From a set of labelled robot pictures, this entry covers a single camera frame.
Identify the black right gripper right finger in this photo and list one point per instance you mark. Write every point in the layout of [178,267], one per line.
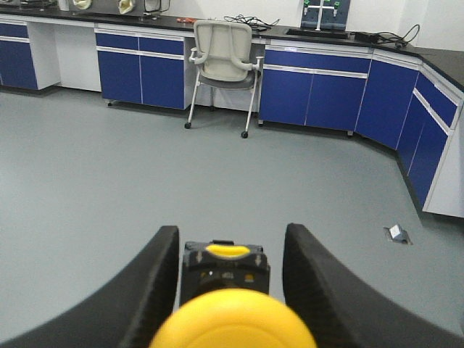
[340,309]

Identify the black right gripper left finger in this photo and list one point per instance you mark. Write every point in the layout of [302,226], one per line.
[127,311]

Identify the yellow mushroom push button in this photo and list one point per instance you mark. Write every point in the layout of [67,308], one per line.
[225,302]

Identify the grey floor socket box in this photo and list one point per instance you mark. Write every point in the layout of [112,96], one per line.
[397,234]

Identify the blue lab bench cabinets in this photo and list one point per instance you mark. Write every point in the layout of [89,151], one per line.
[409,101]

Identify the white mesh office chair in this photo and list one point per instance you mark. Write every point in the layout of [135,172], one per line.
[222,59]

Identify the grey glove box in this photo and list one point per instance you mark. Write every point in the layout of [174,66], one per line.
[140,9]

